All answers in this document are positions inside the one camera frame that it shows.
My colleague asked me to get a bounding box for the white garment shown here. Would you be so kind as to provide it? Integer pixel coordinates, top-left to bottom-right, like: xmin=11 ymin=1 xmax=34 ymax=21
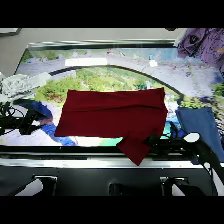
xmin=0 ymin=72 xmax=53 ymax=102

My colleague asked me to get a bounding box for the red T-shirt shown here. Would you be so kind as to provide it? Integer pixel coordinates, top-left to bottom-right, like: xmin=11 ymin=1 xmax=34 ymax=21
xmin=54 ymin=87 xmax=169 ymax=167

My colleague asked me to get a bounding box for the black cable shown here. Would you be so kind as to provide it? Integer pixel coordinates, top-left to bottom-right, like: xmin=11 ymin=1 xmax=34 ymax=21
xmin=206 ymin=161 xmax=219 ymax=197
xmin=0 ymin=100 xmax=22 ymax=135

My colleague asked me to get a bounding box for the silver frame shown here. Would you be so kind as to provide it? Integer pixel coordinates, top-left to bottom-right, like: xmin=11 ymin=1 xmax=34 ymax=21
xmin=0 ymin=151 xmax=224 ymax=197

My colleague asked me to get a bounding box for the blue garment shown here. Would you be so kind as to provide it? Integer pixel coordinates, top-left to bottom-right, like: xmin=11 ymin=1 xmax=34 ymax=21
xmin=175 ymin=105 xmax=224 ymax=165

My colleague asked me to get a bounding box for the purple garment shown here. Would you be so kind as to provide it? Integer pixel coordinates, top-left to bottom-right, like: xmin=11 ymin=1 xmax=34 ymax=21
xmin=176 ymin=28 xmax=224 ymax=78

